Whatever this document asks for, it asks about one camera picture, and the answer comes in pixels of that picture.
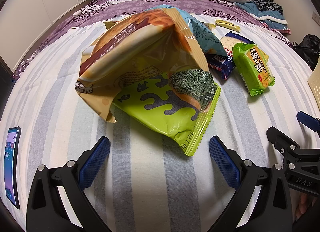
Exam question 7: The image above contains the tan waffle snack bag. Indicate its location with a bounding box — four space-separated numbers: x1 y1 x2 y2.
75 8 208 123

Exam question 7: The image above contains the black backpack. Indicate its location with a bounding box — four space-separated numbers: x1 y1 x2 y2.
292 34 320 71

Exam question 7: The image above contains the person right hand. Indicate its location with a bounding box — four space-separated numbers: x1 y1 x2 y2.
295 192 317 221

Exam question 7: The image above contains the green seaweed snack bag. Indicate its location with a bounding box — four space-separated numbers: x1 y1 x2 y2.
113 69 221 156

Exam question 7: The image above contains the green Korean cracker pack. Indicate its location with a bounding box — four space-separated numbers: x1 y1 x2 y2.
233 43 275 96

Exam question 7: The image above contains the wall power socket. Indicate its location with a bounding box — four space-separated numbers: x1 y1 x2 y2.
312 12 320 25

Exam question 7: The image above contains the cream perforated plastic basket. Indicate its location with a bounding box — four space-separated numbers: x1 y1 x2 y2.
308 60 320 109

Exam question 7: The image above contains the light blue snack bag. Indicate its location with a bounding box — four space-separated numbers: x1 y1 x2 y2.
152 4 227 57

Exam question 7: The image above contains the black smartphone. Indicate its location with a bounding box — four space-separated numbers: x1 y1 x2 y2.
4 126 21 209

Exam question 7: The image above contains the dark blue cracker pack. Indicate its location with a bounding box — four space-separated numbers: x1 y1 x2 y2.
206 31 254 81

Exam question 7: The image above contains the white wardrobe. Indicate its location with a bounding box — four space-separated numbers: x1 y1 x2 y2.
1 0 87 71

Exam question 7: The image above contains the striped white grey blanket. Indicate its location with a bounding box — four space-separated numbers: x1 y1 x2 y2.
1 22 319 231

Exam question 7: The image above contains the yellow small biscuit packet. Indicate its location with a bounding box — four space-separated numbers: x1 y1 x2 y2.
215 19 241 32

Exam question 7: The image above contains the purple floral bedsheet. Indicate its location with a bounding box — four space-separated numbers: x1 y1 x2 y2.
12 0 292 80

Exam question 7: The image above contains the yellow bibizan biscuit packet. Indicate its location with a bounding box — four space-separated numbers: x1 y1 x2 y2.
203 22 216 31

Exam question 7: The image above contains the blue folded clothes pile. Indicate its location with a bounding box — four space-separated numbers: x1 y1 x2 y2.
234 0 291 34

